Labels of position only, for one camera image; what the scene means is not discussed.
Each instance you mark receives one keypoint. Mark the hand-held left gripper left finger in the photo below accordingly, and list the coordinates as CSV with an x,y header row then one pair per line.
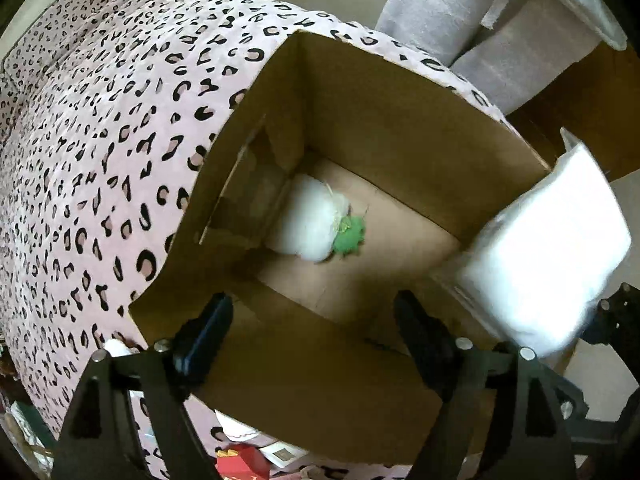
x,y
210,330

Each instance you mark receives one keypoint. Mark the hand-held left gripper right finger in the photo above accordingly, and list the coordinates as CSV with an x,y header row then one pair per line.
x,y
415,320

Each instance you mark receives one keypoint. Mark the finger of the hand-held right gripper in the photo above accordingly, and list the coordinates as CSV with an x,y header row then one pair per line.
x,y
612,315
600,435

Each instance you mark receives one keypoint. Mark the white plastic-wrapped pack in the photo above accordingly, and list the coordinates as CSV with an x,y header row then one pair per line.
x,y
540,240

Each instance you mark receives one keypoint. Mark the brown cardboard box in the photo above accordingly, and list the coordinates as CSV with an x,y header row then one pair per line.
x,y
350,110

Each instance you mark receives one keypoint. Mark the small white object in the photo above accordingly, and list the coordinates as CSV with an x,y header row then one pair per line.
x,y
120,347

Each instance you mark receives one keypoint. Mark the white scalloped paper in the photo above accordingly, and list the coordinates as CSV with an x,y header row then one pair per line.
x,y
235,427

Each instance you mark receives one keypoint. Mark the red box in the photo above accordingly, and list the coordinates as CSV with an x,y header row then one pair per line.
x,y
242,462

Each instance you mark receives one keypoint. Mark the small white card box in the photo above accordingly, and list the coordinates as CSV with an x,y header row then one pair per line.
x,y
285,454

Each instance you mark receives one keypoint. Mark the white and green plush toy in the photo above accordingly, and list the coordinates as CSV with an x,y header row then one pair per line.
x,y
310,220

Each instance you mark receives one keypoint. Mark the pink leopard print blanket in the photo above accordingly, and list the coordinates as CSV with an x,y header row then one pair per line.
x,y
100,160

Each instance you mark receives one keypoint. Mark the pile of assorted household clutter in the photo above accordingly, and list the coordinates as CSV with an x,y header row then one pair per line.
x,y
25,425

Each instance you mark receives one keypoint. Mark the leopard print pillow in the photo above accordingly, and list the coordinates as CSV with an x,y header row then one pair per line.
x,y
65,10

